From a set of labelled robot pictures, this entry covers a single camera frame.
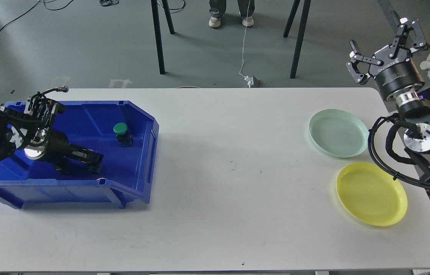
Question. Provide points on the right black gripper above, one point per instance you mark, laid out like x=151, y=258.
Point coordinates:
x=392, y=67

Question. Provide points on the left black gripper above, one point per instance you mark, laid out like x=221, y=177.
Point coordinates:
x=58, y=147

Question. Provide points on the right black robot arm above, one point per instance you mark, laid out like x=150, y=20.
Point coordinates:
x=408, y=140

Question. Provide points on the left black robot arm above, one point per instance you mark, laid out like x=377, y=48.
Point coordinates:
x=32, y=131

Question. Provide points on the green push button right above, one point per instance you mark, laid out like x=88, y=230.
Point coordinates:
x=123, y=135

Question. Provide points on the pale green plate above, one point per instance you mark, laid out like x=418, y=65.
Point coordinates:
x=338, y=133

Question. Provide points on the yellow plate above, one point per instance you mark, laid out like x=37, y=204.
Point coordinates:
x=371, y=195

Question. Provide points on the blue plastic bin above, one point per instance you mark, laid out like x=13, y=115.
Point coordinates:
x=127, y=171

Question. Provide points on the black stand leg right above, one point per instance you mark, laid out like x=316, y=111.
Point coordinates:
x=301, y=31

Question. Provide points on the black stand leg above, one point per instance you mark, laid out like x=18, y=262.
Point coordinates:
x=157, y=31
x=301, y=31

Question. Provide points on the person right shoe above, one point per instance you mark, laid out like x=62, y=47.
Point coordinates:
x=248, y=21

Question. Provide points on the person shoe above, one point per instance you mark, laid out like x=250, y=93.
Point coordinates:
x=214, y=22
x=248, y=21

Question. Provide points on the black stand leg left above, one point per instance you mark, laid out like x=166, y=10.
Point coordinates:
x=157, y=31

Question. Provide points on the person left shoe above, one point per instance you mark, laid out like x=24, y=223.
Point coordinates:
x=214, y=22

